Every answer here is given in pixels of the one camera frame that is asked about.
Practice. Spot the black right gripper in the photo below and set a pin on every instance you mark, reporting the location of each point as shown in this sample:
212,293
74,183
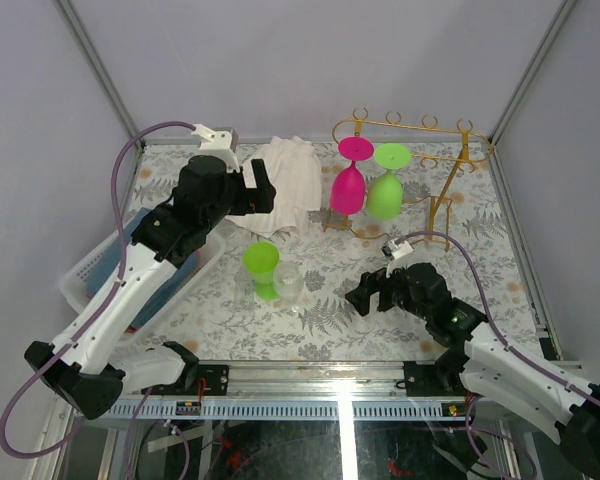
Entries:
371,283

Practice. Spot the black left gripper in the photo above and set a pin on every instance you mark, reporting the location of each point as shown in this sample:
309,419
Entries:
253,200

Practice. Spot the gold wire wine glass rack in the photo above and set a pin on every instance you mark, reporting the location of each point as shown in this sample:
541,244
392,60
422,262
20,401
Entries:
474,150

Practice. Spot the clear wine glass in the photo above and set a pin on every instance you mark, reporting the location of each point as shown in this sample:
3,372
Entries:
289,283

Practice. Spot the magenta plastic wine glass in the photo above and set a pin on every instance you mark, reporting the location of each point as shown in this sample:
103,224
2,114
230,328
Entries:
348,189

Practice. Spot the green plastic wine glass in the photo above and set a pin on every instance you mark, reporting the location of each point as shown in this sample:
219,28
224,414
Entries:
385,195
260,260

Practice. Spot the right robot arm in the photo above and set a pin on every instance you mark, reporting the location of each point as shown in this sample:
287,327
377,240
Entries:
564,406

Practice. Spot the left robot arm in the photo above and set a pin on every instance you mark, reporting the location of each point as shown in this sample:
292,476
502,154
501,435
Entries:
78,364

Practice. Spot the white pleated cloth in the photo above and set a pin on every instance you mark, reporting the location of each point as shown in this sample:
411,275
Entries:
294,170

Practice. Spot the blue folded towel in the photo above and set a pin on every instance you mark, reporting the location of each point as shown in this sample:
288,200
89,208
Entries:
108,263

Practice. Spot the white plastic basket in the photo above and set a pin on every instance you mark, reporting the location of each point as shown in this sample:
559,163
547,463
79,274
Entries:
73,284

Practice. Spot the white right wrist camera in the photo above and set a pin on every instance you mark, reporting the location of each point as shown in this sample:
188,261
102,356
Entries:
397,254

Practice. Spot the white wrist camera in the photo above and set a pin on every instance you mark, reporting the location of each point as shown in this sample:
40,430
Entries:
220,143
397,254

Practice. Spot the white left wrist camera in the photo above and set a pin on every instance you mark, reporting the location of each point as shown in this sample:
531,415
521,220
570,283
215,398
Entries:
220,143

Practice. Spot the aluminium front rail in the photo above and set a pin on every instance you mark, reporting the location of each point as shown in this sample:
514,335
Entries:
385,391

